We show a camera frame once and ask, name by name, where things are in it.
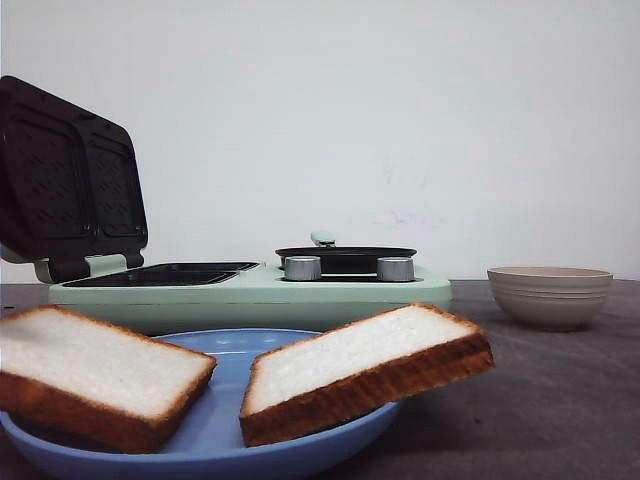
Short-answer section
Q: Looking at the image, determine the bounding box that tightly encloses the toast slice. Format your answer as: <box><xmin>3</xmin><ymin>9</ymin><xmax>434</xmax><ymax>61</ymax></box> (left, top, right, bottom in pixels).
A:
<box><xmin>1</xmin><ymin>306</ymin><xmax>217</xmax><ymax>454</ymax></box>
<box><xmin>239</xmin><ymin>303</ymin><xmax>495</xmax><ymax>447</ymax></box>

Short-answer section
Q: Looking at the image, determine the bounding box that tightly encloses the beige ribbed bowl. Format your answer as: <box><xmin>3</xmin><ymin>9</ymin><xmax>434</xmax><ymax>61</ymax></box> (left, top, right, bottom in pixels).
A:
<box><xmin>487</xmin><ymin>266</ymin><xmax>613</xmax><ymax>331</ymax></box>

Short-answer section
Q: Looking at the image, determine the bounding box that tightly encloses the mint green breakfast maker base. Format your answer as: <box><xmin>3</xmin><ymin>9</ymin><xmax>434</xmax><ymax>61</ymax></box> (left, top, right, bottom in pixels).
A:
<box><xmin>48</xmin><ymin>256</ymin><xmax>452</xmax><ymax>335</ymax></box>

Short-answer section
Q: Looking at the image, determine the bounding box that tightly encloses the black round frying pan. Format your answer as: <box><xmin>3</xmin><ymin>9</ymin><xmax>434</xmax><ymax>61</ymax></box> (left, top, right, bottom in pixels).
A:
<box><xmin>275</xmin><ymin>230</ymin><xmax>417</xmax><ymax>274</ymax></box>

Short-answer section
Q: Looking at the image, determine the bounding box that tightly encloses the left silver control knob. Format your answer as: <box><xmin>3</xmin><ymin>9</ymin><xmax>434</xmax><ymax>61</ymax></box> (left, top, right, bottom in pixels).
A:
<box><xmin>284</xmin><ymin>255</ymin><xmax>322</xmax><ymax>281</ymax></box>

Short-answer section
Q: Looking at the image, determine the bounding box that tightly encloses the silver control knob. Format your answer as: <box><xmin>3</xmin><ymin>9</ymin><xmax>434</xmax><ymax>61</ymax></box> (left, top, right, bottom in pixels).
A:
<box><xmin>284</xmin><ymin>255</ymin><xmax>322</xmax><ymax>281</ymax></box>
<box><xmin>376</xmin><ymin>257</ymin><xmax>415</xmax><ymax>283</ymax></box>

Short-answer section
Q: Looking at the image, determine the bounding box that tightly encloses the right silver control knob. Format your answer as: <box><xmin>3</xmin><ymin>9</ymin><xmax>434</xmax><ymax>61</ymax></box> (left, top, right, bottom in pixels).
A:
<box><xmin>376</xmin><ymin>257</ymin><xmax>415</xmax><ymax>283</ymax></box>

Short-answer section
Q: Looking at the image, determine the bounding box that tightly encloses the blue round plate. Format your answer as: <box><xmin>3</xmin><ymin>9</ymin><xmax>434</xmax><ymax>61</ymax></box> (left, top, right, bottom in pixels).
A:
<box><xmin>1</xmin><ymin>328</ymin><xmax>401</xmax><ymax>479</ymax></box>

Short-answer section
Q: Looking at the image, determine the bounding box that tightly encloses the grey table cloth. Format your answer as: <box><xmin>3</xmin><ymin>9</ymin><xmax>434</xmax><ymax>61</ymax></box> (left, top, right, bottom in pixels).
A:
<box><xmin>0</xmin><ymin>279</ymin><xmax>640</xmax><ymax>480</ymax></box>

